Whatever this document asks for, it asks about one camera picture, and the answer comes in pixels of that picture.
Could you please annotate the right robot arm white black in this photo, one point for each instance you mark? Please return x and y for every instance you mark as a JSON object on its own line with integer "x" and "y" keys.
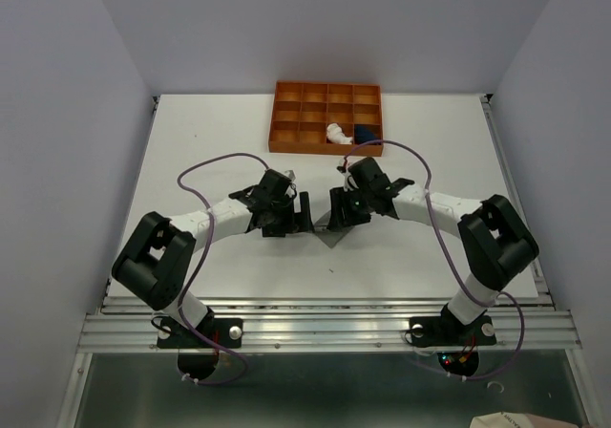
{"x": 497, "y": 244}

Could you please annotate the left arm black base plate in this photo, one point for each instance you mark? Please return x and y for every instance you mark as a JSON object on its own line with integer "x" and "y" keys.
{"x": 226, "y": 332}

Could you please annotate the white pink grey underwear pile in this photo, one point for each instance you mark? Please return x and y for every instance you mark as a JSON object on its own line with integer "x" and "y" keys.
{"x": 336, "y": 135}

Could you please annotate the aluminium rail frame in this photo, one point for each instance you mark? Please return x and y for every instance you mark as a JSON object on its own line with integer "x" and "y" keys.
{"x": 323, "y": 327}

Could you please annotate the white pink bag corner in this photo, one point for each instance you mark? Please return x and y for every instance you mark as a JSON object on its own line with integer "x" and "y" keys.
{"x": 515, "y": 420}

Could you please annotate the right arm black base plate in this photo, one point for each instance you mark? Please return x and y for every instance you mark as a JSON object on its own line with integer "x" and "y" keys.
{"x": 435, "y": 331}

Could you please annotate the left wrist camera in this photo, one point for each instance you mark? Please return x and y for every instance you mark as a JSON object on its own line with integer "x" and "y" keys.
{"x": 290, "y": 174}

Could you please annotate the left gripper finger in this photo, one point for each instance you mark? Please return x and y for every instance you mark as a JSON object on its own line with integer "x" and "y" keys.
{"x": 279, "y": 231}
{"x": 304, "y": 216}

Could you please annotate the orange compartment tray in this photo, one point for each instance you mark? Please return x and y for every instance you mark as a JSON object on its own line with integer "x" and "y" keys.
{"x": 302, "y": 111}

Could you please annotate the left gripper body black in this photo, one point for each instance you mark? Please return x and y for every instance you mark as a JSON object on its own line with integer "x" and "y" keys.
{"x": 283, "y": 212}

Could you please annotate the navy blue underwear white trim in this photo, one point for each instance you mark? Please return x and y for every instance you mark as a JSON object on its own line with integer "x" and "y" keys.
{"x": 365, "y": 134}

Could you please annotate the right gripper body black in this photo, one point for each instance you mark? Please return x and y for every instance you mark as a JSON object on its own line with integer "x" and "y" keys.
{"x": 362, "y": 206}

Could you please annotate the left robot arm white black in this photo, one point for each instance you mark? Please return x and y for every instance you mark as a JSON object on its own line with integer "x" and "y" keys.
{"x": 153, "y": 264}

